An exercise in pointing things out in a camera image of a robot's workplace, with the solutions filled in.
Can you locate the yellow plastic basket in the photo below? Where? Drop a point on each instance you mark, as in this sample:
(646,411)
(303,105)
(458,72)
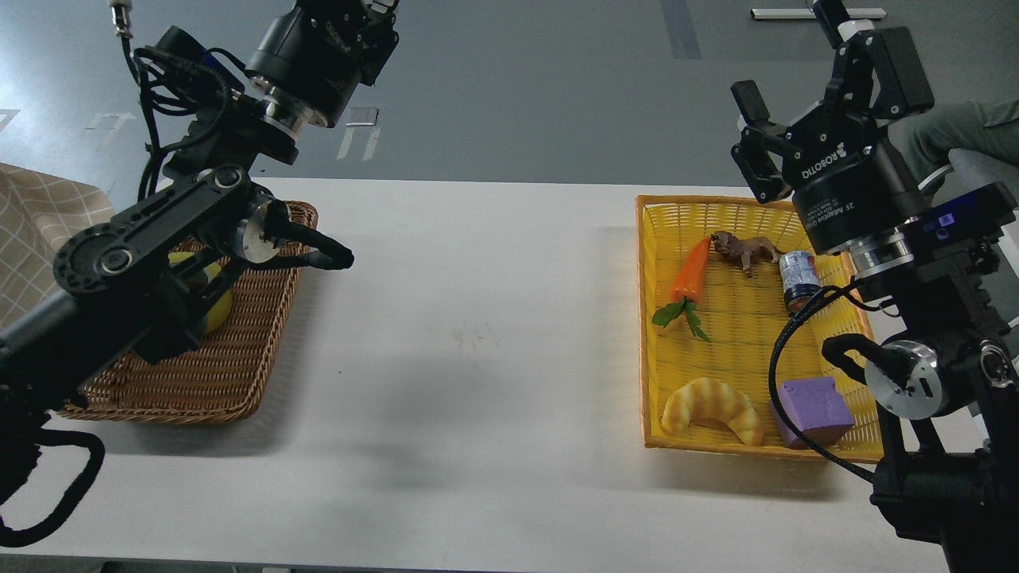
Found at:
(742,316)

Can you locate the yellow tape roll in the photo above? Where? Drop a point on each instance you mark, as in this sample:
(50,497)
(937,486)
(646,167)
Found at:
(220,310)

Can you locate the toy croissant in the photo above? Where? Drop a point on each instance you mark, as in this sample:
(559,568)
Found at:
(705,398)

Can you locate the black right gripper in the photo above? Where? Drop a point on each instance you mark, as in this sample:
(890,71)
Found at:
(835,161)

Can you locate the beige checkered cloth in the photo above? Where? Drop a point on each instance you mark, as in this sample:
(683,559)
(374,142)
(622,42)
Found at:
(39,212)

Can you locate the orange toy carrot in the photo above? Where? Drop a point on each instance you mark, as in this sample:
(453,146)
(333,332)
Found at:
(687,292)

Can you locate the purple foam block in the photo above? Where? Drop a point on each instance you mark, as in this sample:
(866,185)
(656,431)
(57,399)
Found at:
(817,408)

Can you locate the white metal bar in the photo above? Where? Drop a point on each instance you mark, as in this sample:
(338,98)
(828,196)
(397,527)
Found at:
(806,14)

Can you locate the brown toy lion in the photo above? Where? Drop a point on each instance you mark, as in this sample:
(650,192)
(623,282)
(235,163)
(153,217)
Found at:
(744,251)

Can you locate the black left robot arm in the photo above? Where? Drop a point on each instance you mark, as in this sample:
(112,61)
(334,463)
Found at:
(145,280)

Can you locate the seated person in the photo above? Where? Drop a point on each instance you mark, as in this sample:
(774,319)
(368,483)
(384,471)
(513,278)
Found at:
(990,128)

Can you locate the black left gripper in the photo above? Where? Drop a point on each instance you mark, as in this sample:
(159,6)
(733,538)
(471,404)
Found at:
(320,51)

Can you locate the small blue can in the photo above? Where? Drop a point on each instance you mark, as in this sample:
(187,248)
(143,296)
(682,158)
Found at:
(800,279)

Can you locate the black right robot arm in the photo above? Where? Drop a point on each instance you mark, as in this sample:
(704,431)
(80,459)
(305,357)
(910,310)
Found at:
(945,387)

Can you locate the brown wicker basket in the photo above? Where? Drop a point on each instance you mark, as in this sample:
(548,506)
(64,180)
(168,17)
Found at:
(223,381)

